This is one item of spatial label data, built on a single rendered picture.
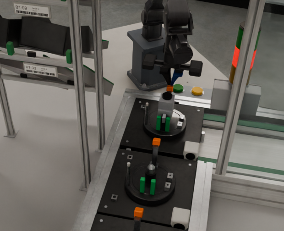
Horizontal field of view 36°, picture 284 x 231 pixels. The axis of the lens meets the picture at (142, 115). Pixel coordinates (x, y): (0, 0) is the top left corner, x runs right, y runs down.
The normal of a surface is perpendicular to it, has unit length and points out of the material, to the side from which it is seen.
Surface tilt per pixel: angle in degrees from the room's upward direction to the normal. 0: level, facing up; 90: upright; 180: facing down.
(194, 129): 0
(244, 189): 90
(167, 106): 90
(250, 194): 90
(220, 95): 90
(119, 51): 0
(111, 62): 0
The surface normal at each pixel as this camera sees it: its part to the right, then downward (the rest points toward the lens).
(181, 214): 0.03, -0.76
